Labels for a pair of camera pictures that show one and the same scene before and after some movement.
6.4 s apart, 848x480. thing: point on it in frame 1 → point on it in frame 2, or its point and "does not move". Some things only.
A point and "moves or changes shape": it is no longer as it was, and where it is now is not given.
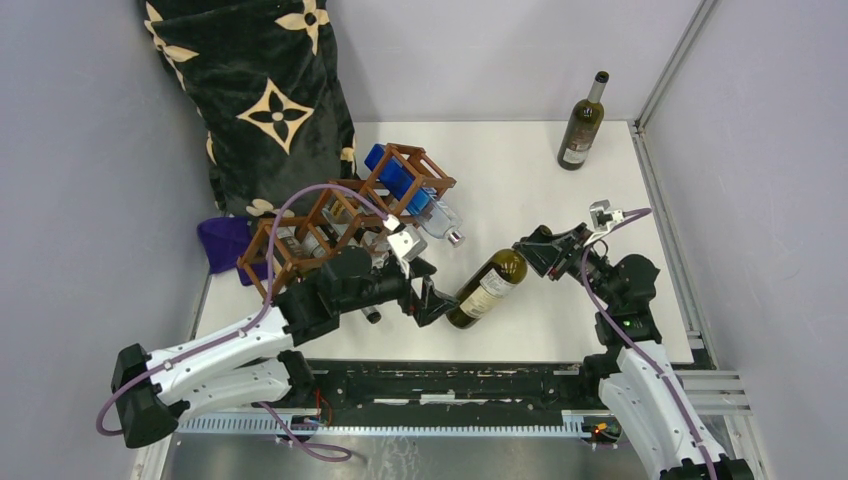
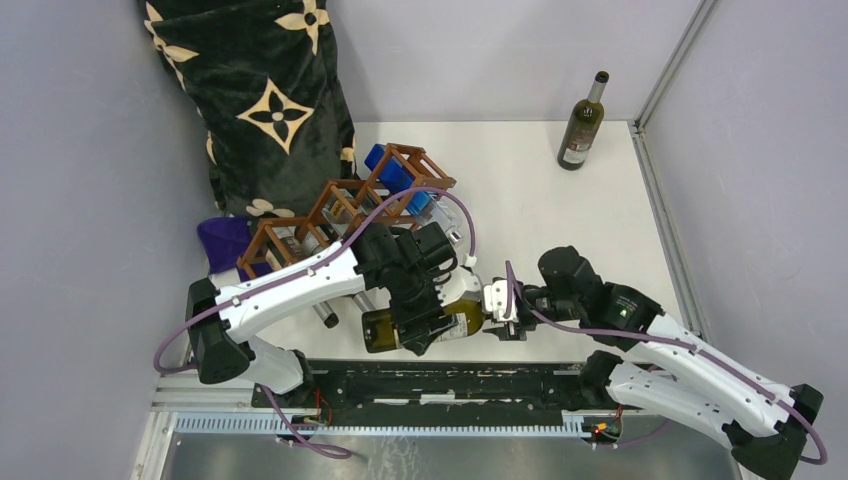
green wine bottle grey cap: (582, 126) does not move
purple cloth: (224, 240) does not move
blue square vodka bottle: (402, 182) does not move
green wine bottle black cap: (491, 282) moves or changes shape
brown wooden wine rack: (404, 180) does not move
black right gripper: (542, 251) → (505, 334)
